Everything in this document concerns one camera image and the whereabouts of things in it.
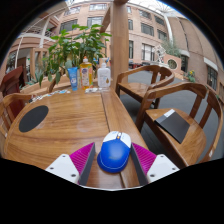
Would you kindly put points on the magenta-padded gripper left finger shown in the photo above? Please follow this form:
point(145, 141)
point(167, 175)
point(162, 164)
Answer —
point(65, 168)

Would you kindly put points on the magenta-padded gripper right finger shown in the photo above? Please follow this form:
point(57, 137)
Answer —
point(160, 168)

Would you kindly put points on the blue and white computer mouse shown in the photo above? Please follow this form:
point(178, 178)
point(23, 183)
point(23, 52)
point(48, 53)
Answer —
point(114, 155)

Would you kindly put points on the black round mouse pad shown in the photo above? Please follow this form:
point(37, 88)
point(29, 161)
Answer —
point(33, 118)

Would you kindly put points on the black notebook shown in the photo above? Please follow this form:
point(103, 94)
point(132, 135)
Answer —
point(173, 125)

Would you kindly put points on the clear plastic packet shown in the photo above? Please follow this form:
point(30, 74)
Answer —
point(92, 90)

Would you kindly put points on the blue squeeze tube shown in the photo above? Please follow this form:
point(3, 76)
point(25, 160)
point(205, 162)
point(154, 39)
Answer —
point(73, 79)

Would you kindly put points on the agave plant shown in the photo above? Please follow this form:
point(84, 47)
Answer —
point(36, 77)

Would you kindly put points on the yellow dish soap bottle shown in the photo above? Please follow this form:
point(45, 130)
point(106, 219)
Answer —
point(86, 75)

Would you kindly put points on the yellow flowering plant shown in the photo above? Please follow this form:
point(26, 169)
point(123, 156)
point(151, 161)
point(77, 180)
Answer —
point(191, 76)

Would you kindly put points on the white pump bottle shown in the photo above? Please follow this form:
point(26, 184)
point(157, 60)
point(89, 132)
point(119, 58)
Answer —
point(104, 78)

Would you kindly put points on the dark red wooden lectern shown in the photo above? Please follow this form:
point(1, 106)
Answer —
point(11, 81)

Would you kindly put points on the white planter with sculpture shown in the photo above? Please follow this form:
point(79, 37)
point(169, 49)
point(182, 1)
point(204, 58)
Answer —
point(168, 60)

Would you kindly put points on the green potted plant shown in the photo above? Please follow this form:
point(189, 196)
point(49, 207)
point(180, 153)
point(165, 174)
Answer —
point(78, 45)

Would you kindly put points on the wooden support post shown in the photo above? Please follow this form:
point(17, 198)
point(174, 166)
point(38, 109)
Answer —
point(119, 50)

